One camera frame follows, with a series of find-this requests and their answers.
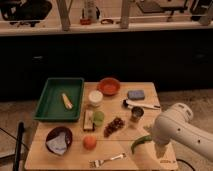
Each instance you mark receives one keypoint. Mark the white paper cup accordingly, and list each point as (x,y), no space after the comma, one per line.
(95,98)

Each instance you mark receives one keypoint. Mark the grey cloth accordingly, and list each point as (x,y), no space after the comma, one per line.
(58,145)

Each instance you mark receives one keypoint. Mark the white bottle on shelf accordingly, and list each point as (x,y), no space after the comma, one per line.
(90,10)

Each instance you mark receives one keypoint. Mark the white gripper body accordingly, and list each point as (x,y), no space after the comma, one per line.
(160,150)

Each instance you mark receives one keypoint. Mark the orange bowl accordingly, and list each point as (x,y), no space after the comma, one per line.
(109,86)

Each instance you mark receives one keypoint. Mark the dark metal cup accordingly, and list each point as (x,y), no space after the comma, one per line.
(136,114)

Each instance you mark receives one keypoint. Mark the blue sponge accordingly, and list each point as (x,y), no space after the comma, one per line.
(136,95)

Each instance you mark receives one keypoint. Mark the purple grape bunch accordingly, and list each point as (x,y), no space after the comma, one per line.
(114,126)

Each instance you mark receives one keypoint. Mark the dark bowl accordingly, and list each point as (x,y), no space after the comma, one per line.
(56,131)

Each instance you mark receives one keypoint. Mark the white handled knife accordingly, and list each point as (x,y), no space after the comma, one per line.
(128,102)

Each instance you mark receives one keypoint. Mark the orange fruit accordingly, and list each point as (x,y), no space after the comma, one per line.
(89,142)

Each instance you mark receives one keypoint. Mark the black pole left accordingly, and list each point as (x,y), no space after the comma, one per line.
(18,146)

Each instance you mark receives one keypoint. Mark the green plastic tray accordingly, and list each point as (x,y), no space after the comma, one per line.
(51,107)

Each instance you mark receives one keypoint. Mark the black office chair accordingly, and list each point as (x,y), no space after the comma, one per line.
(29,12)

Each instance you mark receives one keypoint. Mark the corn cob piece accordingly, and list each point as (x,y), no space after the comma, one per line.
(67,103)

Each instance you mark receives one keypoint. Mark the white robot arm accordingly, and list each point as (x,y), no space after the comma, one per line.
(174,124)

